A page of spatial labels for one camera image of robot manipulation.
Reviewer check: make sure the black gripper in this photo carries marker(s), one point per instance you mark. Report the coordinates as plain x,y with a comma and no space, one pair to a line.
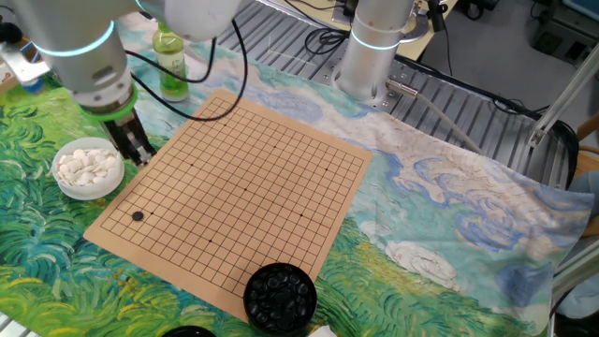
124,131

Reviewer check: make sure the black go stone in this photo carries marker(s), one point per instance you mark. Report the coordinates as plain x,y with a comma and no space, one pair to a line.
137,215

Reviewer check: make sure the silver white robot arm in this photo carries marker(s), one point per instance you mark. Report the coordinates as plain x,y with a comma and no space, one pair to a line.
84,47

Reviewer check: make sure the tan go board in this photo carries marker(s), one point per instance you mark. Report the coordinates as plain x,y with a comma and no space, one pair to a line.
257,210

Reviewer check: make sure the white bowl of white stones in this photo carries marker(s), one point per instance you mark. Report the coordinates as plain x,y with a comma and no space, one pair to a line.
88,168

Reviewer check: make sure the green tea bottle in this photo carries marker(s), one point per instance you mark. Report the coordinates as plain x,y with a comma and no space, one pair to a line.
170,70

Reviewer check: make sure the cardboard box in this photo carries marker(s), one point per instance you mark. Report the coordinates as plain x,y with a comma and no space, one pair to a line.
7,82

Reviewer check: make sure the black bowl lid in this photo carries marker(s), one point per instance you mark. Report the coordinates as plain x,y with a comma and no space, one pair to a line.
187,332

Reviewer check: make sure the black bowl of black stones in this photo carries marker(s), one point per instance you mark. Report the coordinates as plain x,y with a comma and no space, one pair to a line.
280,299

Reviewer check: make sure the painted landscape tablecloth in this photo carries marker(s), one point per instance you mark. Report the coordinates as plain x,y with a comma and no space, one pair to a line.
421,224

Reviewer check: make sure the grey equipment cabinet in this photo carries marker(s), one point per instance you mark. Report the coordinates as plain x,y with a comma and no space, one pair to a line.
566,33

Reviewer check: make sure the wooden chair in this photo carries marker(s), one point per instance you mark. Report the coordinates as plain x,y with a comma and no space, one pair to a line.
588,159

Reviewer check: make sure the light blue cloth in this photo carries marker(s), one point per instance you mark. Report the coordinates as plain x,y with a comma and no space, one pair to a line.
582,281

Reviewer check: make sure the silver camera bracket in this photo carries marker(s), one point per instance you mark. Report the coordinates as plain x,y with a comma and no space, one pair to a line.
21,65

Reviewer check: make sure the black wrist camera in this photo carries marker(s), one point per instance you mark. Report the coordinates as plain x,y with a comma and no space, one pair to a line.
9,33

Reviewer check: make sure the aluminium frame post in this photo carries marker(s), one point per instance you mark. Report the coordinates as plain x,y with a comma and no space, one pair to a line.
561,98

